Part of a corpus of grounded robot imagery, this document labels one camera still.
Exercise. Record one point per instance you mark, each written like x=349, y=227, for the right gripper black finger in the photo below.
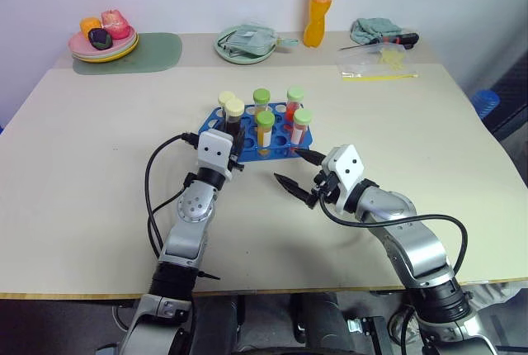
x=295, y=187
x=311, y=157

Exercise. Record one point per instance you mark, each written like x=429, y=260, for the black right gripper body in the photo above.
x=328, y=187

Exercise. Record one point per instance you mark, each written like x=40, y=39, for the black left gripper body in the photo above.
x=236, y=162

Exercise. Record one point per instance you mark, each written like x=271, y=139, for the cream-capped dark liquid tube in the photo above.
x=226, y=96
x=234, y=107

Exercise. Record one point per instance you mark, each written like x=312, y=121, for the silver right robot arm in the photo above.
x=416, y=247

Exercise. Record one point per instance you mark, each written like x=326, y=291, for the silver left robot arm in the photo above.
x=181, y=239

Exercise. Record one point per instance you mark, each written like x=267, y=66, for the blue test tube rack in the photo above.
x=284, y=140

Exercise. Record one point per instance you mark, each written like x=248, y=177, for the green-capped yellow liquid tube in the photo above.
x=261, y=96
x=265, y=119

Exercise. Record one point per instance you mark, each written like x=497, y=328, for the green-capped red liquid tube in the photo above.
x=295, y=95
x=303, y=117

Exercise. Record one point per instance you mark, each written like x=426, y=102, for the pale green plate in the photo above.
x=243, y=59

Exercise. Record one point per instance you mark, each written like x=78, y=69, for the clear zip plastic bag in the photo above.
x=363, y=62

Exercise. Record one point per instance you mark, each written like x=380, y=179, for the green placemat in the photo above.
x=158, y=51

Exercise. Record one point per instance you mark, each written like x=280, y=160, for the dark rounded shape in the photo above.
x=218, y=326
x=319, y=322

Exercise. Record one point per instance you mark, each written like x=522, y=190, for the teal cloth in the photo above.
x=373, y=28

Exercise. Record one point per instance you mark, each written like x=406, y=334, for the light green stacked plate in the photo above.
x=123, y=54

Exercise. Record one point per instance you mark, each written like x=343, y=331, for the orange drink bottle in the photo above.
x=318, y=8

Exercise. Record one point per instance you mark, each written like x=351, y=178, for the red black screwdriver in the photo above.
x=402, y=38

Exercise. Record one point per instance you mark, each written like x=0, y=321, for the pink toy food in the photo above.
x=114, y=24

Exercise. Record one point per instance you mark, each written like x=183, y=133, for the dark purple toy food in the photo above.
x=100, y=38

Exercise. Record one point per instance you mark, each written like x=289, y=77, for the blue ribbed stool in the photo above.
x=486, y=103

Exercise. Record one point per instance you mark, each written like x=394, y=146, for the pink plate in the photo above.
x=78, y=45

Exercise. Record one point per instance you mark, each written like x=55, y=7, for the orange toy food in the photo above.
x=90, y=25

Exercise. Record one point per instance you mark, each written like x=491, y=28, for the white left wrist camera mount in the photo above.
x=214, y=150

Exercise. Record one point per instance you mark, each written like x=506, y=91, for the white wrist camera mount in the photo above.
x=347, y=165
x=214, y=150

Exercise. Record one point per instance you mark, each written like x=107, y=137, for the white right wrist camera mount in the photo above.
x=347, y=165

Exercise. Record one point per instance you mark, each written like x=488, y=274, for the metal bracket under table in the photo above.
x=365, y=330

